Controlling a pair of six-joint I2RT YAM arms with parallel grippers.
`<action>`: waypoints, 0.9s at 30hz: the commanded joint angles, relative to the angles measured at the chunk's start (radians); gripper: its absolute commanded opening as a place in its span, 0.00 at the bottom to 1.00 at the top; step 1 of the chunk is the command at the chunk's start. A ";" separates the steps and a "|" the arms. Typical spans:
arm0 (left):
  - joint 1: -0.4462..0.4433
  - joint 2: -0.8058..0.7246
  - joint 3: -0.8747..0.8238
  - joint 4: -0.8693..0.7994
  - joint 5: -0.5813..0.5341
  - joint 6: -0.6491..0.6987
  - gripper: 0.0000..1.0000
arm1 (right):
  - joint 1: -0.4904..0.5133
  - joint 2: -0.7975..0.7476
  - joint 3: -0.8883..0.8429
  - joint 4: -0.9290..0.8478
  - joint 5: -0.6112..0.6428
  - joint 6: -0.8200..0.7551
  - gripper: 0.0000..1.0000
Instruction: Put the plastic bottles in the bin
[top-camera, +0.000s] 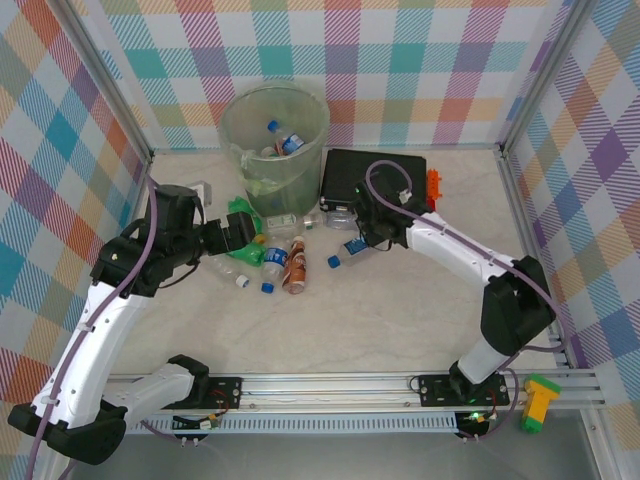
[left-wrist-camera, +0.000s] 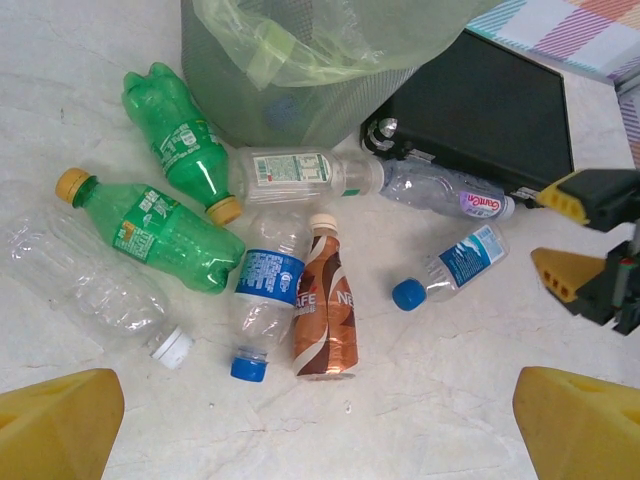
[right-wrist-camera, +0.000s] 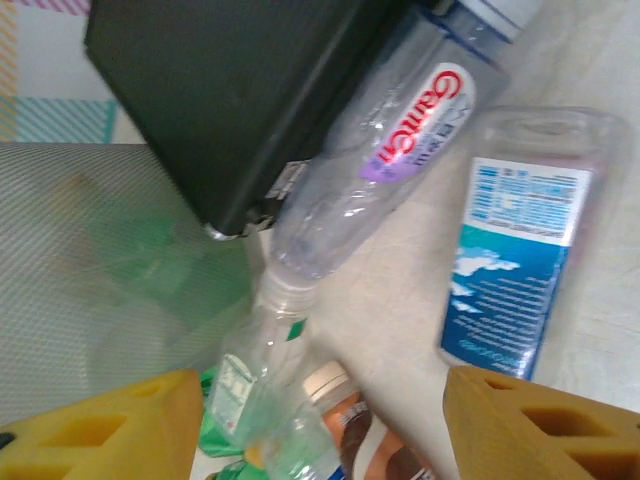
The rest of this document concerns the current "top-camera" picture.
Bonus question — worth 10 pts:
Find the clear bottle purple label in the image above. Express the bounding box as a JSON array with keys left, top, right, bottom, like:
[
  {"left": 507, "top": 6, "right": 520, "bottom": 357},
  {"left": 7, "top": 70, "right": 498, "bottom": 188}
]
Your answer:
[{"left": 324, "top": 209, "right": 360, "bottom": 231}]

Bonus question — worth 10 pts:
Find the clear bottle white cap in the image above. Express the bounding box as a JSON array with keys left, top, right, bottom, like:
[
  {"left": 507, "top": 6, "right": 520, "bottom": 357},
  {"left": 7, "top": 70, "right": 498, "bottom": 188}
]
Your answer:
[{"left": 204, "top": 253, "right": 251, "bottom": 290}]

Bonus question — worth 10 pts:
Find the green bottle yellow cap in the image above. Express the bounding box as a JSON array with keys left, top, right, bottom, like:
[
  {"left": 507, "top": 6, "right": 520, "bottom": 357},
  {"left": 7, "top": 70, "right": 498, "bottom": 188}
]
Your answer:
[{"left": 227, "top": 196, "right": 266, "bottom": 246}]

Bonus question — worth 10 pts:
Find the green plastic bottle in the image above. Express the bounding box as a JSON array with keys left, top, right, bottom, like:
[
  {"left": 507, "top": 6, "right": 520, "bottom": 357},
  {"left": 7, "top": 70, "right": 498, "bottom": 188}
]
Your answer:
[{"left": 224, "top": 243, "right": 266, "bottom": 265}]

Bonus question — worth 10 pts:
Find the brown drink bottle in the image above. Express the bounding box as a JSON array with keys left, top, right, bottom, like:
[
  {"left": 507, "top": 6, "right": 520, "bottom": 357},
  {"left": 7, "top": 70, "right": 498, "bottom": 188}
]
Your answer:
[{"left": 280, "top": 235, "right": 309, "bottom": 296}]

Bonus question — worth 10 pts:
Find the clear bottle white green label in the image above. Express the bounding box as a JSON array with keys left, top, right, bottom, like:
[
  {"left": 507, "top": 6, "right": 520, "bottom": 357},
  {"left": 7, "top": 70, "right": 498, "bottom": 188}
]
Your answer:
[{"left": 264, "top": 213, "right": 325, "bottom": 235}]

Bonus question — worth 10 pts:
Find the translucent round waste bin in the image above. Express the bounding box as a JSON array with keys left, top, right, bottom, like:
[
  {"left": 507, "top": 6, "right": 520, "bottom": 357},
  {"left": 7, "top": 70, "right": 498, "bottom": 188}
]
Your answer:
[{"left": 219, "top": 81, "right": 331, "bottom": 220}]

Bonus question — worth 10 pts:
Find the black hard case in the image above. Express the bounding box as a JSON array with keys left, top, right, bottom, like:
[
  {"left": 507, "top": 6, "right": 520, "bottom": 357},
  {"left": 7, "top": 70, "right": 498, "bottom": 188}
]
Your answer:
[{"left": 319, "top": 148, "right": 432, "bottom": 221}]

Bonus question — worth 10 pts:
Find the orange toy block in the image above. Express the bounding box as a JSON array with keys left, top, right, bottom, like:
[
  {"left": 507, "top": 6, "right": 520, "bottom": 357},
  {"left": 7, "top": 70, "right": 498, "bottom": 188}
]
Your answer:
[{"left": 426, "top": 168, "right": 445, "bottom": 201}]

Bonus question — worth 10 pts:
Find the small controller board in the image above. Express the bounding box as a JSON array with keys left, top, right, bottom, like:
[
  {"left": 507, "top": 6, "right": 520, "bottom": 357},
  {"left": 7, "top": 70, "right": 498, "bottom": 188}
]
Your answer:
[
  {"left": 457, "top": 409, "right": 495, "bottom": 437},
  {"left": 171, "top": 410, "right": 222, "bottom": 435}
]

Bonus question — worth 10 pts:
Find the yellow green toy block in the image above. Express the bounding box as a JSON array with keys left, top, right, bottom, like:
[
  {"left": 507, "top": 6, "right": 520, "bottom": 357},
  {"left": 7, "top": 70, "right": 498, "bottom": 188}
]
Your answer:
[{"left": 518, "top": 373, "right": 563, "bottom": 435}]

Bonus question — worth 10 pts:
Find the grey metal panel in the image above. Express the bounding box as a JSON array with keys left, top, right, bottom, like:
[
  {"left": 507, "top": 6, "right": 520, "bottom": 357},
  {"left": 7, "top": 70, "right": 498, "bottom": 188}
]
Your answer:
[{"left": 64, "top": 433, "right": 601, "bottom": 480}]

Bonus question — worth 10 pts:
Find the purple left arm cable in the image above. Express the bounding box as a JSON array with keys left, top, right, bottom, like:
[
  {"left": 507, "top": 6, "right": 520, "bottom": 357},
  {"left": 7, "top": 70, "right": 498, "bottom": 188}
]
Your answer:
[{"left": 24, "top": 169, "right": 211, "bottom": 480}]

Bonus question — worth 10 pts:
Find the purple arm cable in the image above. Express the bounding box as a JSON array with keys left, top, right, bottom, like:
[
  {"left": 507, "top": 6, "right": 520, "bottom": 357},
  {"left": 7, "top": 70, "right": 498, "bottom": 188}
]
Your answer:
[
  {"left": 24, "top": 169, "right": 211, "bottom": 480},
  {"left": 364, "top": 159, "right": 569, "bottom": 444}
]

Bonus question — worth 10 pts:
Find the aluminium frame rail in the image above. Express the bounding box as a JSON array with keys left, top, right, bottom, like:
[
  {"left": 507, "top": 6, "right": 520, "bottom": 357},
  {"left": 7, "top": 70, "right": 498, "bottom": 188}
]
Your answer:
[
  {"left": 85, "top": 154, "right": 155, "bottom": 376},
  {"left": 492, "top": 149, "right": 574, "bottom": 374},
  {"left": 149, "top": 143, "right": 504, "bottom": 156}
]

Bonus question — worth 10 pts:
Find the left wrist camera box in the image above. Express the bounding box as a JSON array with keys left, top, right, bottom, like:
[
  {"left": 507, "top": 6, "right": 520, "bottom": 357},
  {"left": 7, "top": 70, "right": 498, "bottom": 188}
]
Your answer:
[{"left": 185, "top": 180, "right": 214, "bottom": 207}]

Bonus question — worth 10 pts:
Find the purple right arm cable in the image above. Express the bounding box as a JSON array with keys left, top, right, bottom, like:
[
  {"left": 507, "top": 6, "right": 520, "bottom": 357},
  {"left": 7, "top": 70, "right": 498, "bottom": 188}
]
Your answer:
[{"left": 364, "top": 159, "right": 569, "bottom": 444}]

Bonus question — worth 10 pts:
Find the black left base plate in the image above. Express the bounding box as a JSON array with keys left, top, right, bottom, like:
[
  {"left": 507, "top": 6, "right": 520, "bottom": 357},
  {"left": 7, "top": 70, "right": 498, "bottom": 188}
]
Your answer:
[{"left": 194, "top": 375, "right": 244, "bottom": 412}]

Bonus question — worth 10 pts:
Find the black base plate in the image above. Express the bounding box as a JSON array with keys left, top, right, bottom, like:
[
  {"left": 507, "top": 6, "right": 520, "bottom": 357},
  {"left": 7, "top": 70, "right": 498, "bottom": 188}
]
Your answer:
[
  {"left": 194, "top": 375, "right": 244, "bottom": 412},
  {"left": 417, "top": 373, "right": 511, "bottom": 409}
]

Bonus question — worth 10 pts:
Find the aluminium frame post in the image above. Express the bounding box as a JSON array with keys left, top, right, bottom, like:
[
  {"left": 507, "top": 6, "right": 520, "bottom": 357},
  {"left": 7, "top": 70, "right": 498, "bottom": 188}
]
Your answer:
[
  {"left": 58, "top": 0, "right": 155, "bottom": 166},
  {"left": 498, "top": 0, "right": 596, "bottom": 154}
]

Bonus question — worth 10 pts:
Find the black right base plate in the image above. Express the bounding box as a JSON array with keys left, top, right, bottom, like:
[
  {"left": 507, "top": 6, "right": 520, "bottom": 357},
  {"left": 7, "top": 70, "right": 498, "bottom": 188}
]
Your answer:
[{"left": 417, "top": 373, "right": 511, "bottom": 409}]

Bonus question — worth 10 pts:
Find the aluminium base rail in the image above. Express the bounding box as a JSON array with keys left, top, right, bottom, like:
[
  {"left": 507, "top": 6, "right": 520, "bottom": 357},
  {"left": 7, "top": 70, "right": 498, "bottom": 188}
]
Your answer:
[{"left": 102, "top": 369, "right": 607, "bottom": 417}]

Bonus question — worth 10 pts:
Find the white slotted cable duct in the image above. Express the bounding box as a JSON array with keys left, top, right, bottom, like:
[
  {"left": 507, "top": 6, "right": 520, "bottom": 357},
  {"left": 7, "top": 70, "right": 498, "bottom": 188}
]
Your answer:
[{"left": 124, "top": 416, "right": 461, "bottom": 435}]

